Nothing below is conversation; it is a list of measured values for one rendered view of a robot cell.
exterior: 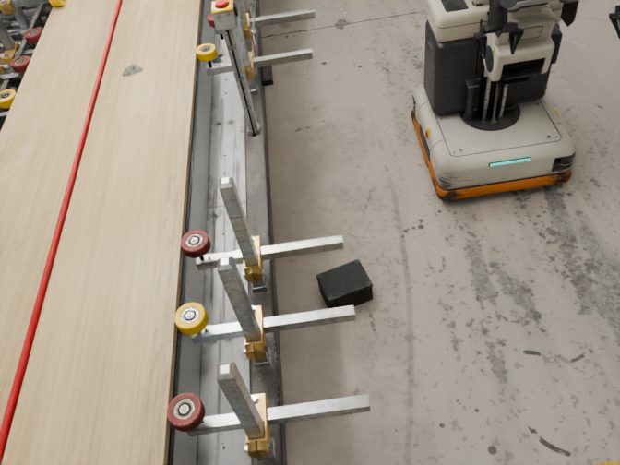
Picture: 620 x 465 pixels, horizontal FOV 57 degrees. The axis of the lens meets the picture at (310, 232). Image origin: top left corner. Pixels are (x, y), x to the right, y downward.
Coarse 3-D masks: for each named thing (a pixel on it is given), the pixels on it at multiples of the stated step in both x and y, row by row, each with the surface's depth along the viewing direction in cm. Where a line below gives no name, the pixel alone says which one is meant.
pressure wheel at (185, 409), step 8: (176, 400) 130; (184, 400) 130; (192, 400) 130; (200, 400) 130; (168, 408) 129; (176, 408) 129; (184, 408) 128; (192, 408) 129; (200, 408) 128; (168, 416) 128; (176, 416) 128; (184, 416) 128; (192, 416) 127; (200, 416) 128; (176, 424) 126; (184, 424) 126; (192, 424) 127
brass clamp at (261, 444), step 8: (264, 400) 136; (256, 408) 135; (264, 408) 135; (264, 416) 133; (264, 424) 132; (264, 432) 131; (248, 440) 130; (256, 440) 130; (264, 440) 130; (248, 448) 130; (256, 448) 130; (264, 448) 129; (256, 456) 131; (264, 456) 132
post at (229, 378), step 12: (228, 372) 108; (228, 384) 109; (240, 384) 112; (228, 396) 113; (240, 396) 114; (240, 408) 118; (252, 408) 121; (240, 420) 122; (252, 420) 123; (252, 432) 127
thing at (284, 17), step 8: (312, 8) 246; (272, 16) 246; (280, 16) 245; (288, 16) 245; (296, 16) 245; (304, 16) 245; (312, 16) 246; (256, 24) 246; (264, 24) 247; (272, 24) 247; (216, 32) 247
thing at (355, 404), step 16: (320, 400) 135; (336, 400) 135; (352, 400) 134; (368, 400) 134; (208, 416) 136; (224, 416) 136; (272, 416) 134; (288, 416) 134; (304, 416) 134; (320, 416) 135; (192, 432) 134; (208, 432) 135
